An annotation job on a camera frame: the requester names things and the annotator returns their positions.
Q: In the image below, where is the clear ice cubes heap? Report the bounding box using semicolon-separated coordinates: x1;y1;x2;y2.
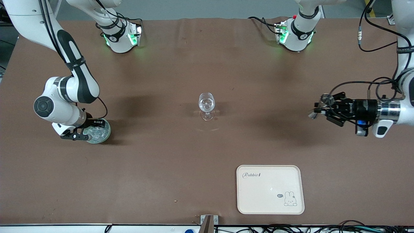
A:
87;127;109;143

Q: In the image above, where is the clear stemmed wine glass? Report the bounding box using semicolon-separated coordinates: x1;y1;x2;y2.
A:
198;92;216;121

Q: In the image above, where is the pale green round bowl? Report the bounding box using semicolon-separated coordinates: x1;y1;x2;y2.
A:
83;125;112;145

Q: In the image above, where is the cream rabbit print tray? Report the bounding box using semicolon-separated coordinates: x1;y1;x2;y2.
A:
236;165;305;215

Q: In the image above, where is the black cable with plug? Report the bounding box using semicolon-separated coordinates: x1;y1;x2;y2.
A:
357;0;399;53

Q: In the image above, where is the black left base cable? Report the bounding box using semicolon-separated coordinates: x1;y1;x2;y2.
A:
248;16;279;35

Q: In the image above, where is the black base cable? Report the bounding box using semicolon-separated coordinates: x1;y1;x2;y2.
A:
248;16;279;35
97;0;143;25

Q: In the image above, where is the black right base cable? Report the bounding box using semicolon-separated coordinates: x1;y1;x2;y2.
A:
97;0;143;25

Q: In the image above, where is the black cable bundle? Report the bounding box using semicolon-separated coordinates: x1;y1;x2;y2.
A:
215;220;414;233

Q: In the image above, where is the grey metal mount bracket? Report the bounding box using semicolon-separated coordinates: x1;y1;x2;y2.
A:
200;215;219;233

